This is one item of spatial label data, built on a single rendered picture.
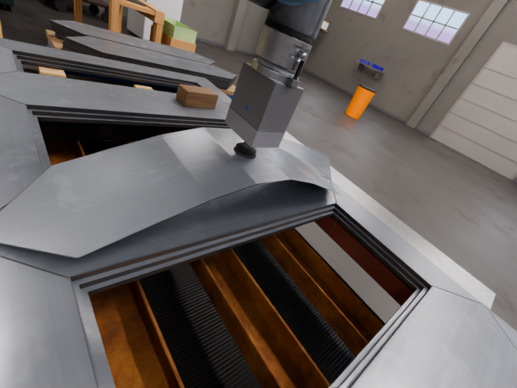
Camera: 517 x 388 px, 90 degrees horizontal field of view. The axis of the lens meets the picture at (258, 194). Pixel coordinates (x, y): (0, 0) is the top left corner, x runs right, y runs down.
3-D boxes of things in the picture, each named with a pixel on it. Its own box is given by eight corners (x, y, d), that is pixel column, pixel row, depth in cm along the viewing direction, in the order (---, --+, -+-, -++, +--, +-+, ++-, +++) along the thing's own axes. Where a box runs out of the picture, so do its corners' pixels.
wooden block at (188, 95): (205, 101, 93) (209, 87, 90) (215, 108, 90) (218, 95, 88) (175, 98, 85) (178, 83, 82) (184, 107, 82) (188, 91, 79)
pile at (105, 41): (208, 66, 163) (211, 56, 160) (244, 93, 142) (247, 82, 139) (45, 29, 110) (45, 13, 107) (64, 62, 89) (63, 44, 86)
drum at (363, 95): (355, 120, 630) (372, 91, 592) (340, 112, 649) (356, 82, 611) (361, 120, 663) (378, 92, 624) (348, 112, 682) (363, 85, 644)
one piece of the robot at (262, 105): (329, 70, 40) (285, 160, 48) (291, 51, 44) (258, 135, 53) (286, 55, 33) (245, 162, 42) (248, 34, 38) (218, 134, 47)
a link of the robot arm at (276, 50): (289, 35, 42) (325, 51, 37) (278, 64, 44) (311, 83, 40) (254, 19, 37) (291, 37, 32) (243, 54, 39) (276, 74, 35)
